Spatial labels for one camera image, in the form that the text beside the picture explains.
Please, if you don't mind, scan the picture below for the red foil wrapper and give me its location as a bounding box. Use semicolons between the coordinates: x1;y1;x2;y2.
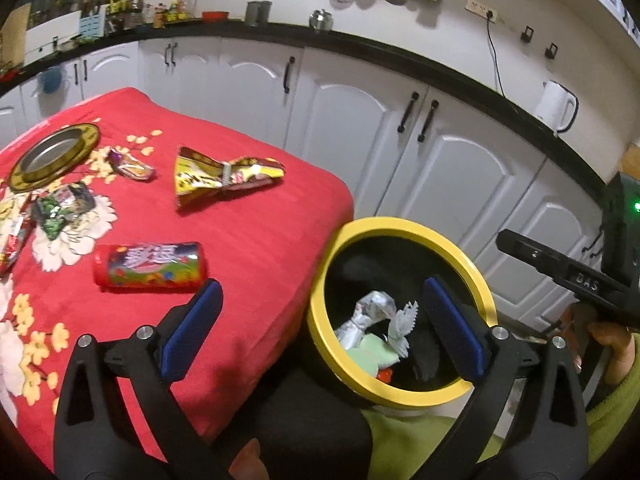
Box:
0;199;35;281

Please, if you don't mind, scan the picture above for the steel canister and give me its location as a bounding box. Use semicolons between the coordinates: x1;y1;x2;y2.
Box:
245;1;272;26

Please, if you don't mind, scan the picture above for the yellow snack packet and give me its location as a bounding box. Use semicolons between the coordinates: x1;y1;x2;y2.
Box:
173;146;287;211

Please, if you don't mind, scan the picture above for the blue utensil holder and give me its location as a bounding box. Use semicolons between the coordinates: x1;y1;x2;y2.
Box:
79;12;107;41

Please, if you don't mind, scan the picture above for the white electric kettle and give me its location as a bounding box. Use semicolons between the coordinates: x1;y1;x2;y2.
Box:
532;80;580;135

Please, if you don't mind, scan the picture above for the person's left hand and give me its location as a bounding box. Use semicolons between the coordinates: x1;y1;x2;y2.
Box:
232;437;262;480

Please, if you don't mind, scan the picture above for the black power cable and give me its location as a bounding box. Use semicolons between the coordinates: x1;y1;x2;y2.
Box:
485;9;507;97

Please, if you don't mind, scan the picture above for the wooden cutting board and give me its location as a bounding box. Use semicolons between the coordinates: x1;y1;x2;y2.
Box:
0;2;32;63

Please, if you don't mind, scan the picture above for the person's right hand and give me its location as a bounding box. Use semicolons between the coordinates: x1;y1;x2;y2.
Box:
560;302;638;388

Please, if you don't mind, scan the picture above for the yellow-rimmed black bin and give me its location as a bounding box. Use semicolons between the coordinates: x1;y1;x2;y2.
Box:
306;216;498;411

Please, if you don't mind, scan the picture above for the row of white base cabinets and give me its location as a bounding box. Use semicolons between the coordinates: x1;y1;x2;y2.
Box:
0;35;626;341

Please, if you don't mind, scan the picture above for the gold-rimmed metal dish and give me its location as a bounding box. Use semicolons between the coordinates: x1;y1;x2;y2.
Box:
9;122;101;193

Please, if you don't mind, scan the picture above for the green and black wrapper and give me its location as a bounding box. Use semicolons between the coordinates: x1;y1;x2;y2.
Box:
30;182;97;239

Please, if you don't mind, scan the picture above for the spice rack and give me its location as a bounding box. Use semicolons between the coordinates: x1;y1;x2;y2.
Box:
106;0;146;31

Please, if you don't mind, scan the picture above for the white foam fruit net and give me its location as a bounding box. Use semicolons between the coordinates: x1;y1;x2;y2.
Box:
387;300;422;358

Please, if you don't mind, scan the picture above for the group of condiment bottles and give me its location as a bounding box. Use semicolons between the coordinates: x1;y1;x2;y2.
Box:
145;0;193;26

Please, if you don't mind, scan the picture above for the red snack can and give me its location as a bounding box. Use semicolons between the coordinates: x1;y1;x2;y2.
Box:
92;241;208;293

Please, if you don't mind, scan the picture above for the person's right forearm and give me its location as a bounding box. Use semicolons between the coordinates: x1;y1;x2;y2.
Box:
585;332;640;461

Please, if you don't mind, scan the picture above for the blue hanging pouch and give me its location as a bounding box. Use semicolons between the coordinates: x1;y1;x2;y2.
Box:
37;66;66;95

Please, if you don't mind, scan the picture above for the light green plastic bag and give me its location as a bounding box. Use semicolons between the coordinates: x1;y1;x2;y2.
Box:
345;335;403;377

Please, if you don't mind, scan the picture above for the row of windowsill jars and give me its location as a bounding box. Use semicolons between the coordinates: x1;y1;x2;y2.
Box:
65;0;126;15

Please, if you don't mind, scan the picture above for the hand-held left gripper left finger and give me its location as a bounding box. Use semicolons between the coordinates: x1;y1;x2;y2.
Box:
54;279;224;480

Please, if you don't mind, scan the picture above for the white dish box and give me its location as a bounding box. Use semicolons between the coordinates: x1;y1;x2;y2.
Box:
25;10;81;53

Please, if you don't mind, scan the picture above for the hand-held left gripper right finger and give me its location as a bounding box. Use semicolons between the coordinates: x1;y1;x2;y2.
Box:
421;275;588;480

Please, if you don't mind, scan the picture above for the red floral blanket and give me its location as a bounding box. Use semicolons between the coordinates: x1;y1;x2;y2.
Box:
0;86;356;476

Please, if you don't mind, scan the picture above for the white wall outlet strip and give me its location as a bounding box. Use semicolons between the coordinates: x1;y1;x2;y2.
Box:
466;0;498;23

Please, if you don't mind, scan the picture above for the white printed plastic bag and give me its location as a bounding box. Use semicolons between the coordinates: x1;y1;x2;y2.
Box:
334;290;398;351

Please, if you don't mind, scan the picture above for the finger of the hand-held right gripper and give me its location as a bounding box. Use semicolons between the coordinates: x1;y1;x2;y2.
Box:
496;229;566;281

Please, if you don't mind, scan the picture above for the purple foil wrapper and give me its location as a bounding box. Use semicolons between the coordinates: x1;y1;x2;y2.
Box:
109;146;157;182

